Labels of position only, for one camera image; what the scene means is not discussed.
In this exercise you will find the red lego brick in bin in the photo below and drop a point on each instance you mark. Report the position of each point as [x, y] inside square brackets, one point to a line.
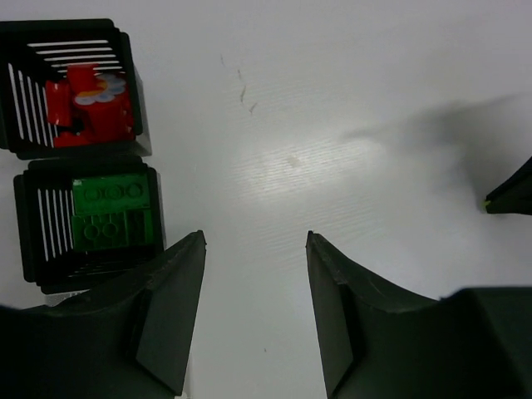
[58, 98]

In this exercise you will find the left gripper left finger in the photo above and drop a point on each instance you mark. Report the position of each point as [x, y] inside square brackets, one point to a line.
[128, 337]

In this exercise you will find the black slotted container far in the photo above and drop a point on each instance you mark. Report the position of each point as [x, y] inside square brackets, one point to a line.
[34, 52]

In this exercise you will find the black slotted container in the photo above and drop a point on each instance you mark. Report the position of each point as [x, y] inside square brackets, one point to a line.
[34, 52]
[45, 205]

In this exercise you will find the green lego brick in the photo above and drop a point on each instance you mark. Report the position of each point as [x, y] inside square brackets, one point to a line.
[110, 194]

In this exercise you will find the green flat lego in bin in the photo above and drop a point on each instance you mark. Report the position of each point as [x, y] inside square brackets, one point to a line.
[100, 231]

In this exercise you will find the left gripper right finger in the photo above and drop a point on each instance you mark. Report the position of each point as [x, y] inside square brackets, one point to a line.
[379, 340]

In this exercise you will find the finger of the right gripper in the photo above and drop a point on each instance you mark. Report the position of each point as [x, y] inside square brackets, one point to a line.
[514, 195]

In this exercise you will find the black slotted container near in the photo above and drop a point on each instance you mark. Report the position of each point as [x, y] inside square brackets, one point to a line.
[45, 205]

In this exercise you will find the red round flower lego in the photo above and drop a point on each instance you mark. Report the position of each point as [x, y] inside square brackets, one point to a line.
[103, 103]

